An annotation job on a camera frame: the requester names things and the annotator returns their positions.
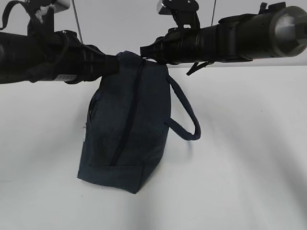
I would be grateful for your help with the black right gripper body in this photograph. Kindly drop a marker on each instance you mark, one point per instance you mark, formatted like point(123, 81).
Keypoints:
point(160, 51)

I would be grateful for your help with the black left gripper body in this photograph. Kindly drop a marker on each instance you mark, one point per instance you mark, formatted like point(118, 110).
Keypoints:
point(96, 64)

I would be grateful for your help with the navy blue lunch bag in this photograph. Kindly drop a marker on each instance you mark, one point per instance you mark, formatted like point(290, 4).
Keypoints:
point(128, 120)

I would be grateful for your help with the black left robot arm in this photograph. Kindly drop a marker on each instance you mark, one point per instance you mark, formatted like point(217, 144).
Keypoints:
point(48, 55)

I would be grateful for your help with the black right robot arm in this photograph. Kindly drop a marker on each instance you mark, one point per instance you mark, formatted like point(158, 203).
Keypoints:
point(276, 31)

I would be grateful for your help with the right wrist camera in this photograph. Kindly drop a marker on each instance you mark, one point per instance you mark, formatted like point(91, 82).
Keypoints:
point(184, 12)

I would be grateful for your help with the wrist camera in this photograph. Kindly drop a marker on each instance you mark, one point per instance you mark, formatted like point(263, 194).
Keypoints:
point(184, 12)
point(54, 5)

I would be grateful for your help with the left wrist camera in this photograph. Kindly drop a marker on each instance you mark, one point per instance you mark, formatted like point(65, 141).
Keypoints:
point(54, 5)

